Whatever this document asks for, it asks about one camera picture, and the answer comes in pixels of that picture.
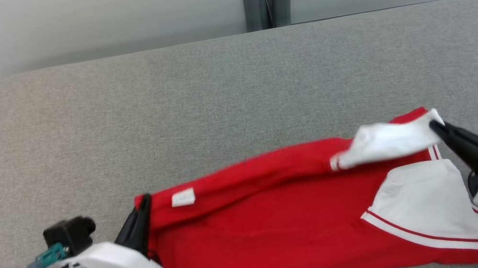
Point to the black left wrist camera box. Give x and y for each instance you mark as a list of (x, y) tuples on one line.
[(68, 233)]

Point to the grey fabric sofa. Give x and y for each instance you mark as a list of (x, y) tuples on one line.
[(168, 116)]

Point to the red shirt with white sleeves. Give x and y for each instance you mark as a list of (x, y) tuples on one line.
[(261, 237)]

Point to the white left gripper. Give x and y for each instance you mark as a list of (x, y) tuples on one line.
[(115, 264)]

